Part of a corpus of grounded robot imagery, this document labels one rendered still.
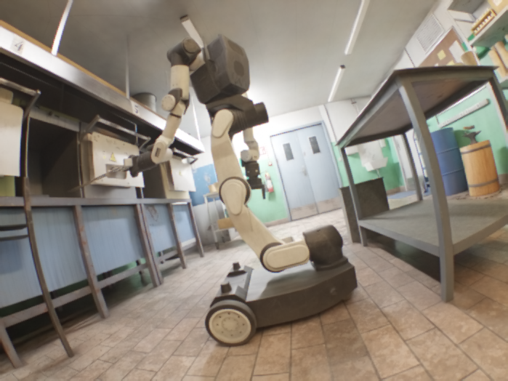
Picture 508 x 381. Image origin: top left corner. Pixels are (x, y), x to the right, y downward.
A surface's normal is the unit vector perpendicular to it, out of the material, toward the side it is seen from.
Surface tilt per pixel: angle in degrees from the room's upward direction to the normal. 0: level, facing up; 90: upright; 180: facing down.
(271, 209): 90
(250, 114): 113
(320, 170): 90
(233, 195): 90
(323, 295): 90
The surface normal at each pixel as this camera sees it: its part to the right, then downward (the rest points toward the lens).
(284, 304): -0.05, -0.06
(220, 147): 0.12, 0.33
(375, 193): -0.29, 0.00
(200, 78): -0.47, 0.28
